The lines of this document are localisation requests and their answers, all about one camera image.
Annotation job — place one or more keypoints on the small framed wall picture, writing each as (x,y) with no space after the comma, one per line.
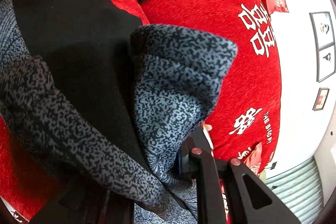
(321,99)

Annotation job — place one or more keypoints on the large framed wall picture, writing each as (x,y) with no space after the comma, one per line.
(324,44)

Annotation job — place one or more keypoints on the black pants grey lining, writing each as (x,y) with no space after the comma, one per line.
(92,98)

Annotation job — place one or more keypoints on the red quilt white characters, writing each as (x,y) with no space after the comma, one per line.
(242,90)

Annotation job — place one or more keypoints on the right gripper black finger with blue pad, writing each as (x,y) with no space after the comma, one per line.
(227,191)

